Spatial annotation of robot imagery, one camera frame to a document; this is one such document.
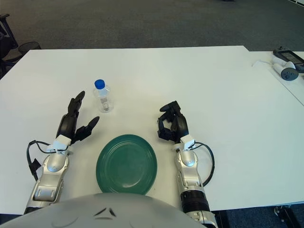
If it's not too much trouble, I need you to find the green round plate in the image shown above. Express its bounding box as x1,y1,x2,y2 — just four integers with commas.
95,134,158,196

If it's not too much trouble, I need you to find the grey robot torso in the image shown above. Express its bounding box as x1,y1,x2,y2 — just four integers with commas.
0,192,202,228

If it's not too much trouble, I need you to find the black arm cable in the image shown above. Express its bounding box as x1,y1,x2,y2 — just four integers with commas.
193,142,216,187
26,140,59,181

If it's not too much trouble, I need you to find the black office chair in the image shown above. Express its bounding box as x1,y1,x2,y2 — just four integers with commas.
0,13,22,79

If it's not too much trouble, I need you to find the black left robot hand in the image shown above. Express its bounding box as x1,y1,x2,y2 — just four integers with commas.
56,90,100,145

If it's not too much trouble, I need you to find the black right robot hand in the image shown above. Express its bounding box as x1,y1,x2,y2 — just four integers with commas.
156,100,190,144

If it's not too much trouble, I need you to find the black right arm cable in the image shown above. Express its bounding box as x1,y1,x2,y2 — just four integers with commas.
193,142,216,187

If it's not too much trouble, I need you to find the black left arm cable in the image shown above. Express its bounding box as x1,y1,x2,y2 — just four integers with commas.
26,140,59,181

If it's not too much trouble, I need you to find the black handheld screen device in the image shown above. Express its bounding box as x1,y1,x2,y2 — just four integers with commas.
272,46,304,72

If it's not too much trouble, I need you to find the black table leg with caster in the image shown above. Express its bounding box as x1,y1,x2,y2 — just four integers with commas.
273,204,304,228

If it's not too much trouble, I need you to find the clear bottle with blue cap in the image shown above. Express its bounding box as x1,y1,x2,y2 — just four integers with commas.
92,79,114,114

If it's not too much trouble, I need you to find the white grey VR controller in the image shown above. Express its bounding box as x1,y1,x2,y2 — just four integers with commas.
271,57,299,82

